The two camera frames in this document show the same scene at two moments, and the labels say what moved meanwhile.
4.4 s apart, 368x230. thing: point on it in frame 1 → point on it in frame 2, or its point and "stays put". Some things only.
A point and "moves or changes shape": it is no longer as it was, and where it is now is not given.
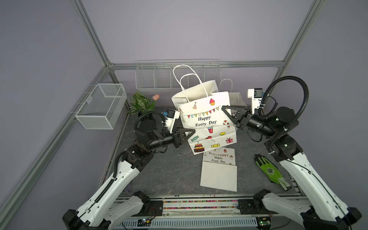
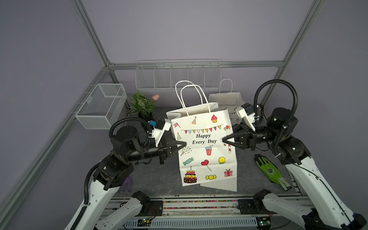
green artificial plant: x=139 y=102 stays put
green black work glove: x=272 y=171 stays put
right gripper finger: x=242 y=110 → x=232 y=136
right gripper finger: x=228 y=115 → x=236 y=145
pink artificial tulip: x=156 y=97 stays put
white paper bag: x=201 y=110 moves or changes shape
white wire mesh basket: x=101 y=109 stays put
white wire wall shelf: x=176 y=74 stays put
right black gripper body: x=244 y=121 → x=251 y=143
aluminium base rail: x=207 y=213 stays put
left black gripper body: x=176 y=139 → x=162 y=150
